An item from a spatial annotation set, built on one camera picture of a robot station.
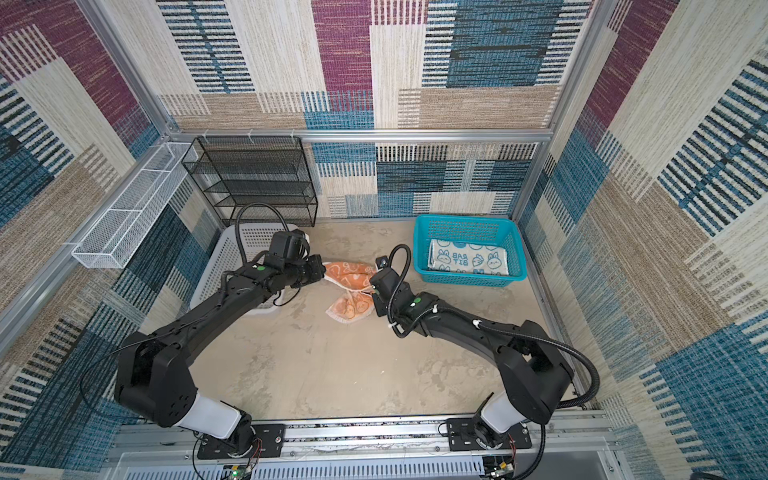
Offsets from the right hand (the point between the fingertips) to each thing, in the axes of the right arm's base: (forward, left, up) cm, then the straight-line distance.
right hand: (388, 293), depth 86 cm
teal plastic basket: (+28, -38, -6) cm, 47 cm away
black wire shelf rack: (+44, +46, +7) cm, 64 cm away
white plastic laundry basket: (+23, +55, -5) cm, 59 cm away
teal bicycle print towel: (+19, -25, -9) cm, 33 cm away
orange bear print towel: (+4, +10, -10) cm, 14 cm away
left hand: (+7, +17, +7) cm, 19 cm away
